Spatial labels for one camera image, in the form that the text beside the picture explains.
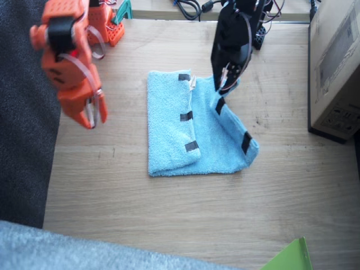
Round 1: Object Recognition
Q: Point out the white red servo cable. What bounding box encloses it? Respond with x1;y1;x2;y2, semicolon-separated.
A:
219;0;285;91
57;11;107;129

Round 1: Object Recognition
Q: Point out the lime green plastic piece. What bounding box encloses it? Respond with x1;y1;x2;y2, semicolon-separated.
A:
258;236;314;270

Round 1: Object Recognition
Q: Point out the dark grey felt sheet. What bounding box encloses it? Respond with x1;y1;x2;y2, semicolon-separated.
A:
0;0;64;229

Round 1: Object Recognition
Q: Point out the light blue towel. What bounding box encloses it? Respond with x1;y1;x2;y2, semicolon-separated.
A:
147;69;260;178

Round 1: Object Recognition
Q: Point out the light grey felt sheet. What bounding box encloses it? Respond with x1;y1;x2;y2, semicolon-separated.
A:
0;219;240;270

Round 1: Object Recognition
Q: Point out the black cable with ferrite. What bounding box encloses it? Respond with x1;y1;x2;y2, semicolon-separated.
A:
170;0;226;22

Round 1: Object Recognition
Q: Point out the teal table clamp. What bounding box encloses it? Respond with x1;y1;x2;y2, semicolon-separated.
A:
110;0;133;25

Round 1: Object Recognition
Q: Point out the brown cardboard box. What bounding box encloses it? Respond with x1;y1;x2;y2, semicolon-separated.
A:
307;0;360;145

